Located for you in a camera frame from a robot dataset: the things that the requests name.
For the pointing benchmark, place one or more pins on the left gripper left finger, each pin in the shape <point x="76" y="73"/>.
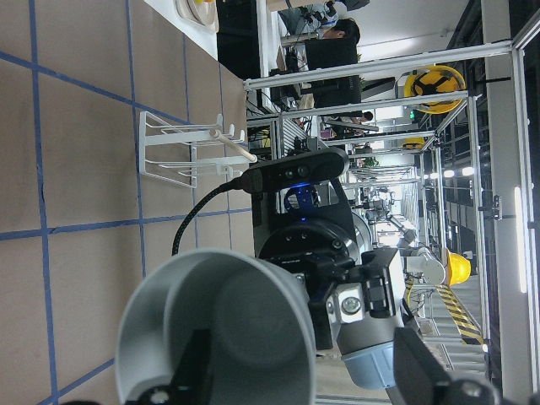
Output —
<point x="192" y="380"/>

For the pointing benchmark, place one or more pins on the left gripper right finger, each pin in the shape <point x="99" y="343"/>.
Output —
<point x="419" y="377"/>

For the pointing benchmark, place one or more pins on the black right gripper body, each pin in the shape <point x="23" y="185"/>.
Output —
<point x="353" y="289"/>

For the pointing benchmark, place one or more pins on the white grey plastic cup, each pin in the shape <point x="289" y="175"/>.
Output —
<point x="263" y="345"/>

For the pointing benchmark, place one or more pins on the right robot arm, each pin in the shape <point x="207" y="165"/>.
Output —
<point x="371" y="368"/>

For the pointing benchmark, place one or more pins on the wooden rack dowel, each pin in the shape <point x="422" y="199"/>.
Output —
<point x="219" y="136"/>

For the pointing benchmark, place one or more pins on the yellow hard hat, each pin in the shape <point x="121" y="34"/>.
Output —
<point x="433" y="80"/>

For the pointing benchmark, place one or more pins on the cream tray on desk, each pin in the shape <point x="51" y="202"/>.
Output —
<point x="203" y="12"/>

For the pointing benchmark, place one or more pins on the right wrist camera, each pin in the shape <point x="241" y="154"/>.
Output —
<point x="302" y="169"/>

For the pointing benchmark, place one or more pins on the white wire cup rack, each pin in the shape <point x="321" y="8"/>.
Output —
<point x="181" y="153"/>

